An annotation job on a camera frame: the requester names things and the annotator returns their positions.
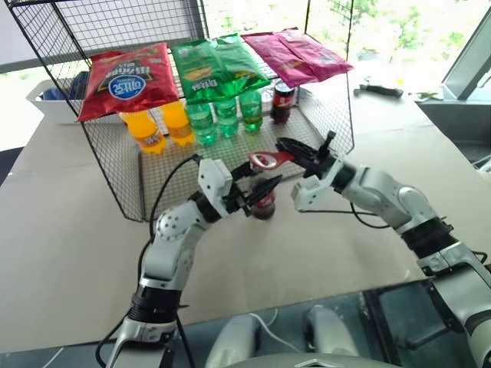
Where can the green soda bottle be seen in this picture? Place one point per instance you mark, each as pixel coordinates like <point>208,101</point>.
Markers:
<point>201,124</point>
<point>251,111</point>
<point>227,117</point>

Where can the green chip bag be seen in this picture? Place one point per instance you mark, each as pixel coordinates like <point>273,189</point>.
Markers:
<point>195,73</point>
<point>241,65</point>

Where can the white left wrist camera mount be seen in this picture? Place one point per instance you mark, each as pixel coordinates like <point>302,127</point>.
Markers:
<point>213,180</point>

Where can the white plastic bin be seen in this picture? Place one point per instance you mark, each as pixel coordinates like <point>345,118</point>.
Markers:
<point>53,109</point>

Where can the red chip bag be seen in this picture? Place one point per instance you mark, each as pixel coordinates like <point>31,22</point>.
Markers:
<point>126,80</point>

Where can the grey rounded robot leg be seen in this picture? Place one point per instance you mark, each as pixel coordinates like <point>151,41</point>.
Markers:
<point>330,333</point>
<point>232,341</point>

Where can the magenta chip bag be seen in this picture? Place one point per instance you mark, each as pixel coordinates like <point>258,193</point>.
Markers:
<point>310,53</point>
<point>268,53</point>

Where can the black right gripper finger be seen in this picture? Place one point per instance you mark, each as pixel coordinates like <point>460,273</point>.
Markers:
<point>327,145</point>
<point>299,149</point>

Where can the red bottle opener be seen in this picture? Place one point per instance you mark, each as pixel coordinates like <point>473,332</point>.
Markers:
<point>278,158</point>

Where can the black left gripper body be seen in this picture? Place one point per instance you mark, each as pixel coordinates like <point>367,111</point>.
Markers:
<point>237,203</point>

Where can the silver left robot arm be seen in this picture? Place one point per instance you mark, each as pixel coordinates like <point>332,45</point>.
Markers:
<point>169,245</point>

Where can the orange soda bottle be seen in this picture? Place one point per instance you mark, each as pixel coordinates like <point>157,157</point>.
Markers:
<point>178,124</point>
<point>147,134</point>

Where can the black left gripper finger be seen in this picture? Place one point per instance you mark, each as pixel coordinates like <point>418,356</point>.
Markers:
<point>264,189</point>
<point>245,170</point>

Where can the glass cola bottle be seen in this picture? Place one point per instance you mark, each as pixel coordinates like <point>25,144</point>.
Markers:
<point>265,207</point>

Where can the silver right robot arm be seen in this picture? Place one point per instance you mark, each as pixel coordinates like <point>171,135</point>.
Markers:
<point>406,203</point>

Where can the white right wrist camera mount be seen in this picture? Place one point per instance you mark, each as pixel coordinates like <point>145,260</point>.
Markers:
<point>312,189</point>

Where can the plastic cola bottle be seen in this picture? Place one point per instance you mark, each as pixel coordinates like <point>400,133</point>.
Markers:
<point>283,101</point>

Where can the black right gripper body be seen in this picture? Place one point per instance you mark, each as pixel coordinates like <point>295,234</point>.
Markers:
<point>318,165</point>

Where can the grey monitor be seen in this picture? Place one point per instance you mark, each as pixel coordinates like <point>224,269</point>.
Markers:
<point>470,57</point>

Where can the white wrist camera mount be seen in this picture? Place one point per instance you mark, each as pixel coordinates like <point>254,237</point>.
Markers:
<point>312,189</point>
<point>213,180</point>

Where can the blue item in bin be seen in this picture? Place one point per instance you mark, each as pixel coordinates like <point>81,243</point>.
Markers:
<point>78,86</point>

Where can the grey robot torso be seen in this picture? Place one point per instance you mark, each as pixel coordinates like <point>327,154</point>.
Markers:
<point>314,362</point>

